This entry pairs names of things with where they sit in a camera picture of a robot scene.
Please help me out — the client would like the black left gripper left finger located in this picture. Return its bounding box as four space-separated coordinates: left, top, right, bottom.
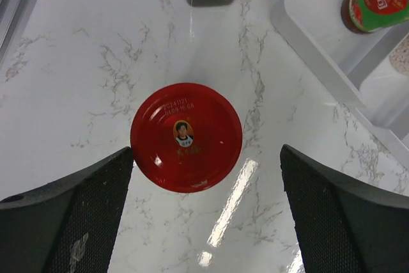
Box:
1 147 133 272

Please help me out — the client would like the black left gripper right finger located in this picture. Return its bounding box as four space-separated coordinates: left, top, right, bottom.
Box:
280 144 408 272

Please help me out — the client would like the red lid sauce jar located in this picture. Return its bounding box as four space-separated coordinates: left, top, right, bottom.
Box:
130 82 243 193

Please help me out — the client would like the blue label spice jar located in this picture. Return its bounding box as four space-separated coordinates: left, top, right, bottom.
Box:
389 35 409 76

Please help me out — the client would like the green label sauce bottle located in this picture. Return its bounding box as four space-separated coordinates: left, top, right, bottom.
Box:
341 0 408 34

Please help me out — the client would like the white compartment organizer tray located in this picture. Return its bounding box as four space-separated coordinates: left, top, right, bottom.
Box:
271 0 408 164

